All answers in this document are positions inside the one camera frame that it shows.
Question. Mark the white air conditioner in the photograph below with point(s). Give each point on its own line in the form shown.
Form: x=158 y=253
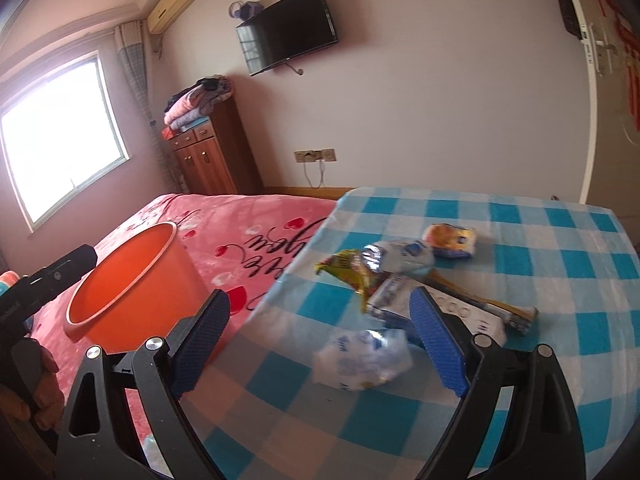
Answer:
x=172 y=7

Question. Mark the blue checkered tablecloth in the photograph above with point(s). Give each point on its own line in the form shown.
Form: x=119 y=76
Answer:
x=550 y=260

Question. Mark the person's left hand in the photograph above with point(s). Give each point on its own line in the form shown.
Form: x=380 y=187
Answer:
x=52 y=395

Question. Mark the small red box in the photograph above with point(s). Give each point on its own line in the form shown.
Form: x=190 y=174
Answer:
x=168 y=134

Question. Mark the grey checked curtain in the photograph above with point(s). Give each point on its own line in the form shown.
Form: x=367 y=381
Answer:
x=135 y=70

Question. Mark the purple wall decoration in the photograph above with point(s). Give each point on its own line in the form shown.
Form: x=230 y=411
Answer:
x=250 y=10

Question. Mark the blue cartoon packet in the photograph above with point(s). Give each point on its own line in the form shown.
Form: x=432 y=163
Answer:
x=450 y=240

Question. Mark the brown wooden cabinet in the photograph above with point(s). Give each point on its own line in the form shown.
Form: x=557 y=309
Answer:
x=215 y=155

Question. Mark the small white blue wrapper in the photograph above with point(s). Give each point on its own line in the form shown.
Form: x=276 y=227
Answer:
x=390 y=295

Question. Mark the red knot decoration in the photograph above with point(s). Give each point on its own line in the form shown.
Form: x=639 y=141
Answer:
x=631 y=75

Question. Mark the bright window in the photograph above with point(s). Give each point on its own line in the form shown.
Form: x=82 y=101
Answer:
x=60 y=150

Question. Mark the white door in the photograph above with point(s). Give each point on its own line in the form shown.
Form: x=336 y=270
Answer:
x=615 y=135

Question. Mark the pink heart print blanket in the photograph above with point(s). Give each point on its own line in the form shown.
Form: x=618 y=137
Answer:
x=225 y=230

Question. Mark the orange plastic bucket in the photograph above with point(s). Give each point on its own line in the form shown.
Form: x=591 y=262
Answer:
x=130 y=285

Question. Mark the white and blue milk carton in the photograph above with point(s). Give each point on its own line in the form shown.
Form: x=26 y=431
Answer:
x=480 y=320

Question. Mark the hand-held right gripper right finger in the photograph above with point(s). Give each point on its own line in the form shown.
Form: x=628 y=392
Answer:
x=440 y=345

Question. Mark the beige wall socket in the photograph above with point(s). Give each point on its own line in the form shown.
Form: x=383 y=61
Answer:
x=300 y=156
x=328 y=154
x=314 y=155

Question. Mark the wooden bed frame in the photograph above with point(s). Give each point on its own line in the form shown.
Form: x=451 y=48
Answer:
x=300 y=192

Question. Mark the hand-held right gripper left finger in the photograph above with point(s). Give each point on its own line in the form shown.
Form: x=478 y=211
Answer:
x=200 y=350

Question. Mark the white blue plastic bag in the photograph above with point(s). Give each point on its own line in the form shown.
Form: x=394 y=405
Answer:
x=360 y=360

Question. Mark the yellow snack wrapper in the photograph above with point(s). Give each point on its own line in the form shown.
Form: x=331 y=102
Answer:
x=345 y=265

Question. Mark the silver-lined white snack bag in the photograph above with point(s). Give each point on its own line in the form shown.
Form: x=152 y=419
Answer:
x=410 y=255

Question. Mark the stack of folded blankets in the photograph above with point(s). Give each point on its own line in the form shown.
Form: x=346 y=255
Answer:
x=200 y=100

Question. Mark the black wall television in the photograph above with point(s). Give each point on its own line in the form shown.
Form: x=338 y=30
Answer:
x=285 y=30

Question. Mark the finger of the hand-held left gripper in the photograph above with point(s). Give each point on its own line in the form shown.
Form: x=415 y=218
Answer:
x=65 y=272

